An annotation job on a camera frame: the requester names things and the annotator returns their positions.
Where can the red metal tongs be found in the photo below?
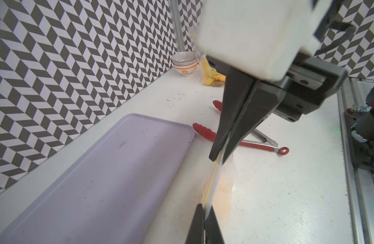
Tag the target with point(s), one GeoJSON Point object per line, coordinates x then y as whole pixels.
{"type": "Point", "coordinates": [265, 142]}

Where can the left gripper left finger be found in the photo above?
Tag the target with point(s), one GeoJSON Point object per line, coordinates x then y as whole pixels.
{"type": "Point", "coordinates": [196, 233]}

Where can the clear bag with cookies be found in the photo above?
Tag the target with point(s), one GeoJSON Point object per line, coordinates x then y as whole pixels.
{"type": "Point", "coordinates": [218, 189]}

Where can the lavender plastic tray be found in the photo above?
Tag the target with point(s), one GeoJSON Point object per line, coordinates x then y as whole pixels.
{"type": "Point", "coordinates": [111, 194]}

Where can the small pink stacked bowls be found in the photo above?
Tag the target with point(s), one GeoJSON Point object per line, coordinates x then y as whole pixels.
{"type": "Point", "coordinates": [185, 63]}

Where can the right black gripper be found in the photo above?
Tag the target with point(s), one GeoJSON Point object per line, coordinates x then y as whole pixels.
{"type": "Point", "coordinates": [248, 101]}

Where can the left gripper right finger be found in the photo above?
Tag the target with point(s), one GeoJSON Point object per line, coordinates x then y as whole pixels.
{"type": "Point", "coordinates": [213, 233]}

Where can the aluminium mounting rail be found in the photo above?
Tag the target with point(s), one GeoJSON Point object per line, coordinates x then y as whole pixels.
{"type": "Point", "coordinates": [360, 182]}

